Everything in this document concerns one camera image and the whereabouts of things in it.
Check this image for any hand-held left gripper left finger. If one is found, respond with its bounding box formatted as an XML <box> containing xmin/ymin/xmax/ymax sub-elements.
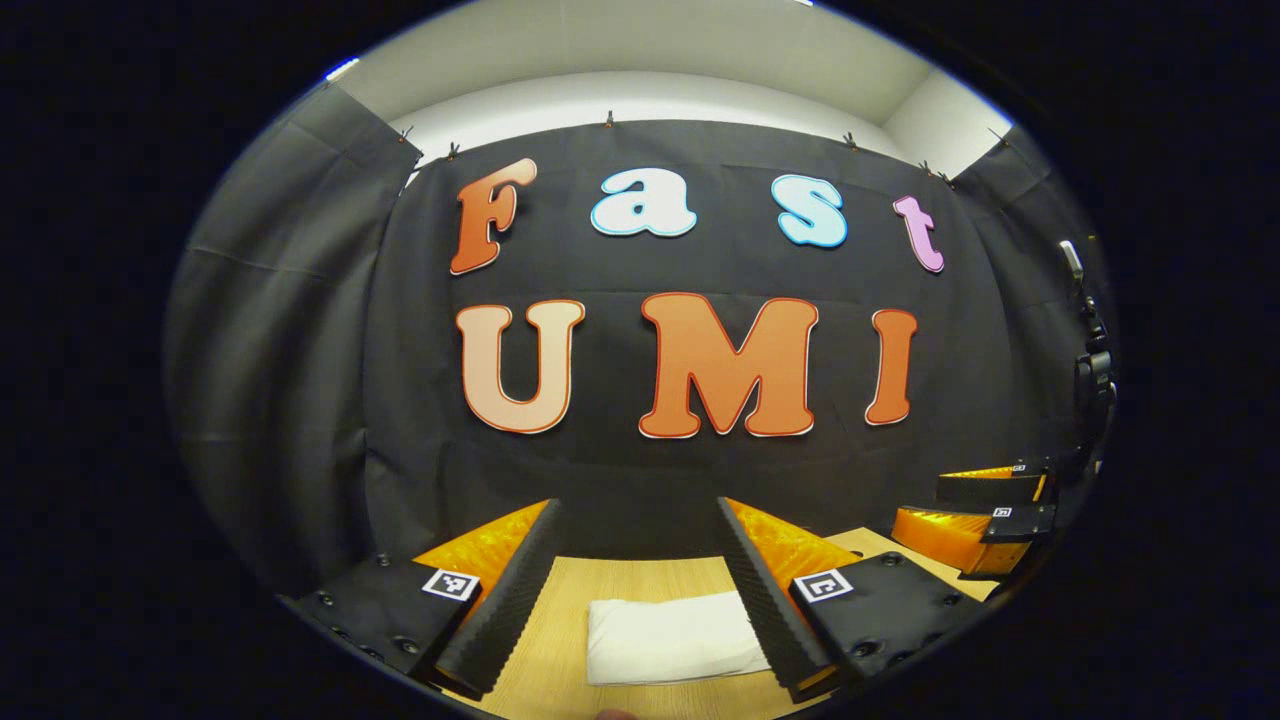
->
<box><xmin>278</xmin><ymin>497</ymin><xmax>564</xmax><ymax>701</ymax></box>

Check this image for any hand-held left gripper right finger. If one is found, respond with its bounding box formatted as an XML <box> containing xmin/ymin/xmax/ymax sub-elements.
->
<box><xmin>714</xmin><ymin>496</ymin><xmax>988</xmax><ymax>705</ymax></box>

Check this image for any black backdrop cloth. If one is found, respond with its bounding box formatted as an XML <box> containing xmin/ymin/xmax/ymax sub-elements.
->
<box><xmin>163</xmin><ymin>82</ymin><xmax>1119</xmax><ymax>601</ymax></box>

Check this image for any row of small cloth clips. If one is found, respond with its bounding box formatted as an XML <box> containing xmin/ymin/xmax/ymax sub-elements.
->
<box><xmin>395</xmin><ymin>110</ymin><xmax>1013</xmax><ymax>186</ymax></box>

